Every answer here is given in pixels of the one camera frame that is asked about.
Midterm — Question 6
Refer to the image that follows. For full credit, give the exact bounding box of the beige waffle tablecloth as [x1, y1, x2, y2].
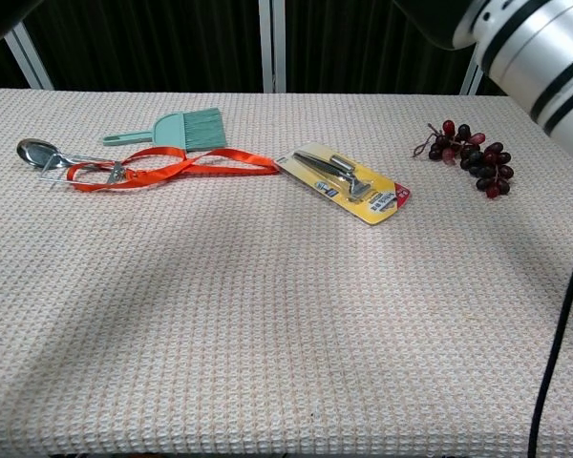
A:
[0, 88, 573, 457]

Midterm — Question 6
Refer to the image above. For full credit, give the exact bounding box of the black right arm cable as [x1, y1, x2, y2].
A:
[527, 190, 573, 458]

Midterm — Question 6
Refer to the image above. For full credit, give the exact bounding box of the razor in yellow blister pack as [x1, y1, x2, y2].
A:
[273, 141, 411, 226]

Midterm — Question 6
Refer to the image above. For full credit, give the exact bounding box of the metal spoon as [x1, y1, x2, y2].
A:
[16, 137, 114, 171]

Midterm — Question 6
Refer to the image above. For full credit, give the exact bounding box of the clear badge holder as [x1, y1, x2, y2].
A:
[38, 152, 128, 186]

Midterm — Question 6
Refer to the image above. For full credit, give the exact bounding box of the black pleated curtain panel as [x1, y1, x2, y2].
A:
[285, 0, 474, 95]
[0, 42, 32, 90]
[21, 0, 264, 93]

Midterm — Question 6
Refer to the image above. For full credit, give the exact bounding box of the orange lanyard ribbon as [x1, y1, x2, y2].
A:
[66, 146, 281, 194]

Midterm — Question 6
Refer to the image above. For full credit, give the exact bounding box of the dark red grape bunch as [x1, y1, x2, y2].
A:
[413, 119, 514, 200]

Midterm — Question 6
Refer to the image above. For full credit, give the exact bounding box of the white divider post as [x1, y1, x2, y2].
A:
[258, 0, 287, 94]
[3, 21, 54, 91]
[459, 45, 484, 95]

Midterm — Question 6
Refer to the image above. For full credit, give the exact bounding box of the teal hand brush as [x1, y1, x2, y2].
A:
[101, 107, 228, 154]

